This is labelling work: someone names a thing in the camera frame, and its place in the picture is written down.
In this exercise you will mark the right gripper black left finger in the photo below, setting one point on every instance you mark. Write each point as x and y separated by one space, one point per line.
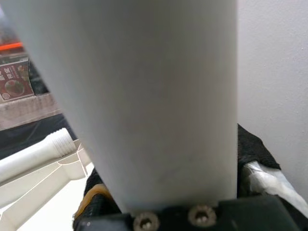
92 179

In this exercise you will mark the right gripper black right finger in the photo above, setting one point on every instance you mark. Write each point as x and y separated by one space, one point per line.
252 154

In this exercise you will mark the red printed box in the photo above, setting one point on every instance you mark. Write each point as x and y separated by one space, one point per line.
14 84

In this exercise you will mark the black tablecloth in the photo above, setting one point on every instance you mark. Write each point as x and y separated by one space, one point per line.
24 137

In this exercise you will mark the white plastic table top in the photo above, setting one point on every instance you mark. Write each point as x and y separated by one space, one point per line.
36 192

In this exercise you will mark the white plastic table leg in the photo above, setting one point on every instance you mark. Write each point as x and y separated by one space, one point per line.
29 156
144 96

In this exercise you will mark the beige cloth covered bench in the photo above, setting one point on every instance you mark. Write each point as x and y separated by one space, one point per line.
29 110

